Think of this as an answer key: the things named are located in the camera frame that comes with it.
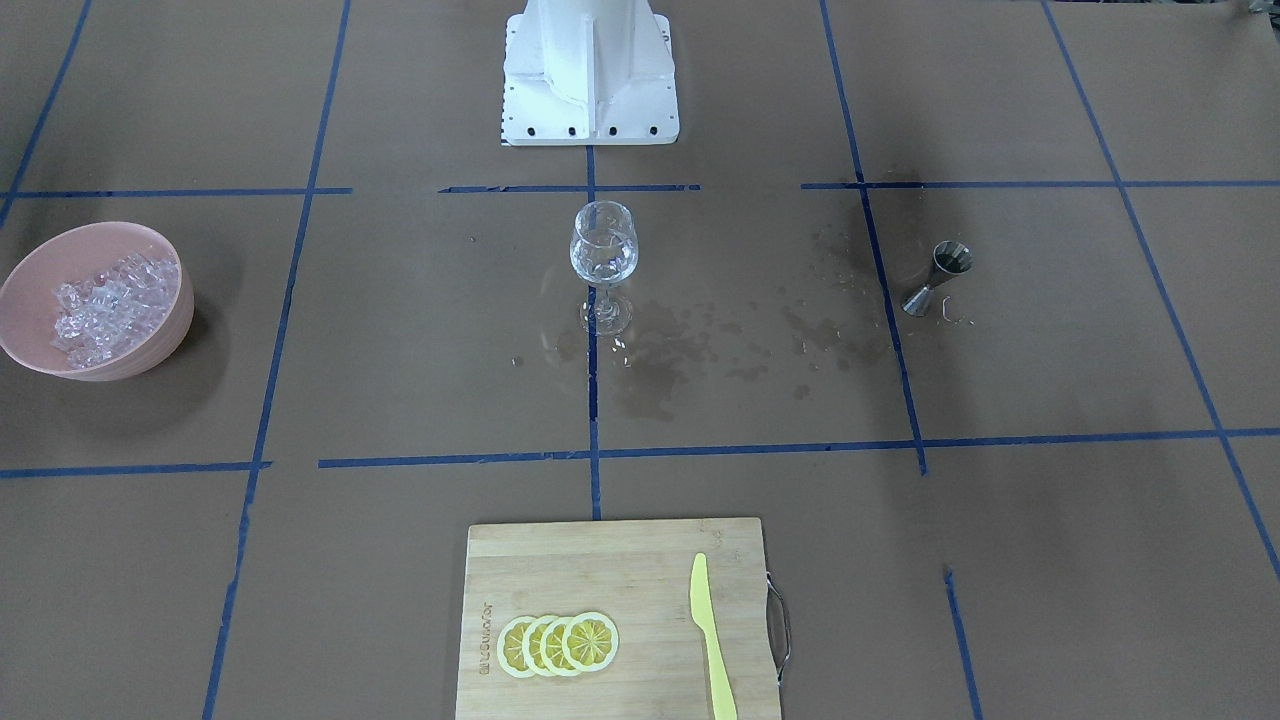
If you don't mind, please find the clear wine glass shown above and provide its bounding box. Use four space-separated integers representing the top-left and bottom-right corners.
570 200 639 336

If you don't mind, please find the steel double jigger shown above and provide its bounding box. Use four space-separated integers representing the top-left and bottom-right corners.
901 240 973 318

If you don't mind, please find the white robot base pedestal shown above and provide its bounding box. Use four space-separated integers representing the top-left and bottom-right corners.
500 1 681 147

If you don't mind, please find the bamboo cutting board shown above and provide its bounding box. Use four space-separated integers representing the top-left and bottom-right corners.
454 518 783 719

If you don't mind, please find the yellow plastic knife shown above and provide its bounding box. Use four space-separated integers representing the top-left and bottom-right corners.
687 552 739 719

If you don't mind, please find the lemon slice top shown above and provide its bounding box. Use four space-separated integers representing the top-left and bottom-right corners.
561 611 620 673

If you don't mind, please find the pink bowl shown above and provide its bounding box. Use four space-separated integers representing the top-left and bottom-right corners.
1 222 195 382

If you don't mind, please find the pile of clear ice cubes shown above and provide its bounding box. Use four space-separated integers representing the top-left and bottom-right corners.
50 252 180 370

